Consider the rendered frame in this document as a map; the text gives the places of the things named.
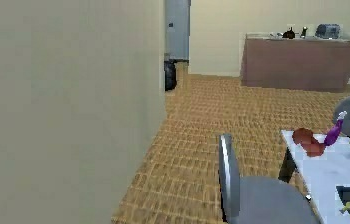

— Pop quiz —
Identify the black bin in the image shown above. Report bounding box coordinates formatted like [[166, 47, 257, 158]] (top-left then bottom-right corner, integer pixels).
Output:
[[164, 59, 178, 92]]

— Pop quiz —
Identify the grey room door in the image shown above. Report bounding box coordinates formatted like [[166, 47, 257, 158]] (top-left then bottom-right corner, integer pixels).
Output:
[[164, 0, 191, 62]]

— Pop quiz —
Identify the brown kitchen counter cabinet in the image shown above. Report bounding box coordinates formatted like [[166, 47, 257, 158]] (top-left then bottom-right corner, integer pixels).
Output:
[[240, 32, 350, 93]]

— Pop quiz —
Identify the red-brown round object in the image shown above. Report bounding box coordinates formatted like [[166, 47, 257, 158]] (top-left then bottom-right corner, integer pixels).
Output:
[[292, 127, 327, 158]]

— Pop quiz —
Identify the black kettle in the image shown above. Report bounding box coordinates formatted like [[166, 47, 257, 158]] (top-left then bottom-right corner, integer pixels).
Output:
[[282, 26, 296, 39]]

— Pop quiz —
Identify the purple spray bottle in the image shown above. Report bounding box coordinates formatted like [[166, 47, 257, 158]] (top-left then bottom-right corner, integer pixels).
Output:
[[323, 111, 348, 147]]

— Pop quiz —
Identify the white table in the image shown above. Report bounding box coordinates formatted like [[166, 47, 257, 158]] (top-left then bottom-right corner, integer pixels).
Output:
[[277, 129, 350, 224]]

